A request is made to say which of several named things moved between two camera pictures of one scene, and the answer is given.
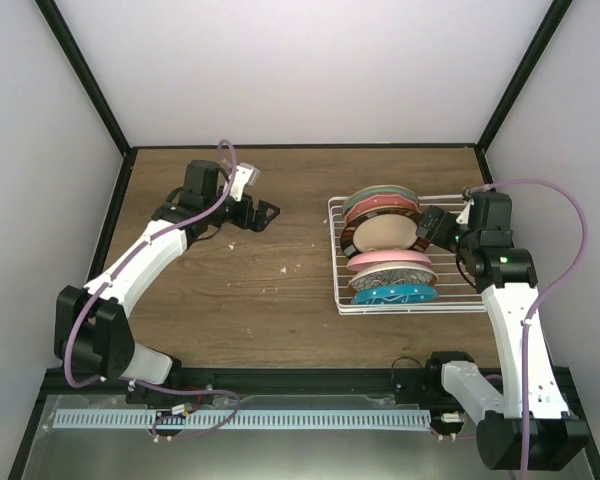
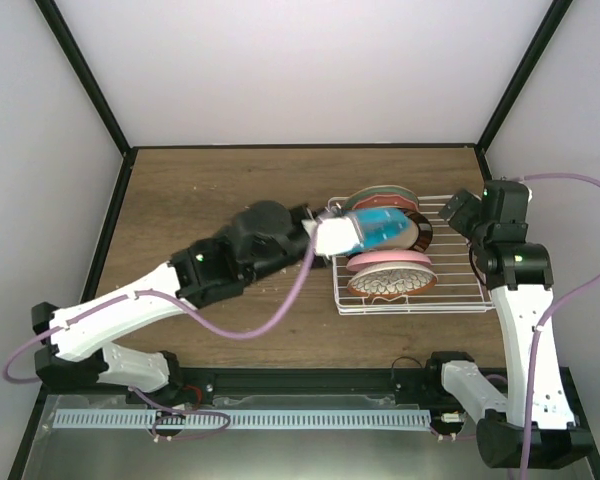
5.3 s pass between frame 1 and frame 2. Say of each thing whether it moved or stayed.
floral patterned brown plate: stayed
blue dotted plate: moved
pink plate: stayed
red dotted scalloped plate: stayed
